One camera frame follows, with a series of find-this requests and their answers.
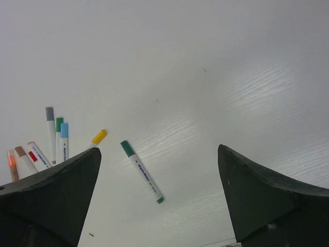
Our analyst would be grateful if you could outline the red cap marker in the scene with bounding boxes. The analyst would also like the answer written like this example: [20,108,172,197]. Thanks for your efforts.
[27,142,51,172]

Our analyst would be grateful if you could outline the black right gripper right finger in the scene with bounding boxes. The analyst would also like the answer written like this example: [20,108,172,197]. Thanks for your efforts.
[218,145,328,246]

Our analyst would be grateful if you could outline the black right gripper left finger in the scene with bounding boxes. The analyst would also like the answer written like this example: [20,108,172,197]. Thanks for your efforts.
[1,148,101,246]

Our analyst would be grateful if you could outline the dark green marker pen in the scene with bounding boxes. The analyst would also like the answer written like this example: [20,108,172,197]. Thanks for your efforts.
[120,140,164,204]

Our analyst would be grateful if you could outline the grey cap marker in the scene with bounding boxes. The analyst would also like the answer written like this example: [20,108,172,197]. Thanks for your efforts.
[45,107,56,165]

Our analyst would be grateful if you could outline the brown cap marker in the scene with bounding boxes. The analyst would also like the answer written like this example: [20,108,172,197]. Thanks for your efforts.
[14,146,37,179]

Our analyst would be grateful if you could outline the light blue cap marker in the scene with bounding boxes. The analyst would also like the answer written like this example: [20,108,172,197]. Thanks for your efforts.
[60,123,68,163]

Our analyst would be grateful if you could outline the yellow cap marker pen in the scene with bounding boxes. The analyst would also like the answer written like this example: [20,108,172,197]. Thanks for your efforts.
[89,129,107,148]

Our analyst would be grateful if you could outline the green cap marker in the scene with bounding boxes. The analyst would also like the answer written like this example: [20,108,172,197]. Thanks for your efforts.
[56,117,64,165]

